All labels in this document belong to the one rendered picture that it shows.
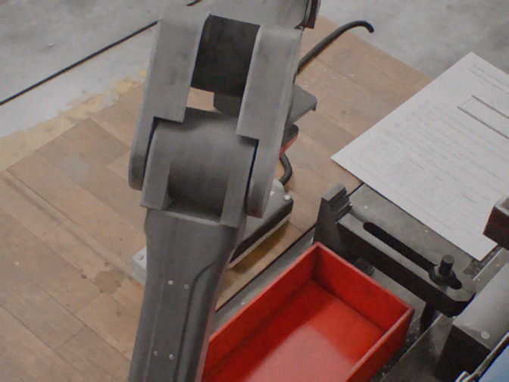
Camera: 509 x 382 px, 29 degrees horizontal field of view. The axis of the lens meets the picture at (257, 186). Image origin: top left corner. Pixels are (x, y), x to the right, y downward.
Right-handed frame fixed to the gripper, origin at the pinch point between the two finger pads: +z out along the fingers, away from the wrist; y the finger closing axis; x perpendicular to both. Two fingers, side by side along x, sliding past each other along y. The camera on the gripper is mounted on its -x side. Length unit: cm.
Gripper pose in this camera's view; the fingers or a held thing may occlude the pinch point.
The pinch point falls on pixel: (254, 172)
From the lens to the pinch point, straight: 102.2
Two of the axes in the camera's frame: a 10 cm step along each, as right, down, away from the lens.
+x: 7.6, 5.2, -3.9
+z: -0.8, 6.8, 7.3
